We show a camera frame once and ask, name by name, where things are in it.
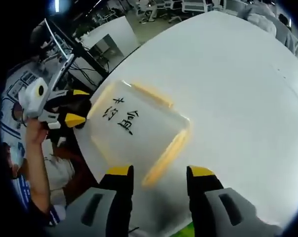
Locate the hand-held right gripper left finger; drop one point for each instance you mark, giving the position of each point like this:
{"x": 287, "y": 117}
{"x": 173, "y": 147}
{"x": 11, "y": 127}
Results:
{"x": 121, "y": 197}

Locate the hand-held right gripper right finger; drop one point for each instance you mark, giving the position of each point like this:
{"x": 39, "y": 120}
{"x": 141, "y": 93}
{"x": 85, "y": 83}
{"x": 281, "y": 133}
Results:
{"x": 200, "y": 195}

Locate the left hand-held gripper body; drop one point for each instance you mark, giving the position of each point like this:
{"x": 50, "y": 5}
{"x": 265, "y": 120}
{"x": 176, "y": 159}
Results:
{"x": 32, "y": 101}

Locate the person's left hand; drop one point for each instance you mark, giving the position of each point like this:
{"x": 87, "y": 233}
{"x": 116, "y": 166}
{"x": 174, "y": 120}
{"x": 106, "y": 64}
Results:
{"x": 36, "y": 133}

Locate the computer monitor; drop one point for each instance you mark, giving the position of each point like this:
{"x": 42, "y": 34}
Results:
{"x": 64, "y": 66}

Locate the bright green object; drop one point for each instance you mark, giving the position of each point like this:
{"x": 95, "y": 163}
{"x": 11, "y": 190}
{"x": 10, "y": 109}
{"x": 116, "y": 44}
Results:
{"x": 185, "y": 230}

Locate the black monitor stand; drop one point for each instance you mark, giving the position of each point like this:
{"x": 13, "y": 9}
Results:
{"x": 89, "y": 60}

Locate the white desk partition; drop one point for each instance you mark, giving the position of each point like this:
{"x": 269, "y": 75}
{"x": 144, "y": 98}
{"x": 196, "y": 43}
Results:
{"x": 109, "y": 32}

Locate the white office chair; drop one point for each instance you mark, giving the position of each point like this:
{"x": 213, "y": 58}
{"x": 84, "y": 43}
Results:
{"x": 194, "y": 6}

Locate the office chair draped with jacket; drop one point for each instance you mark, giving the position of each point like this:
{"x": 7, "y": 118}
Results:
{"x": 260, "y": 19}

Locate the blue white wall poster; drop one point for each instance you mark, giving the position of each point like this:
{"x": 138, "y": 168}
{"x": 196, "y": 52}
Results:
{"x": 12, "y": 86}

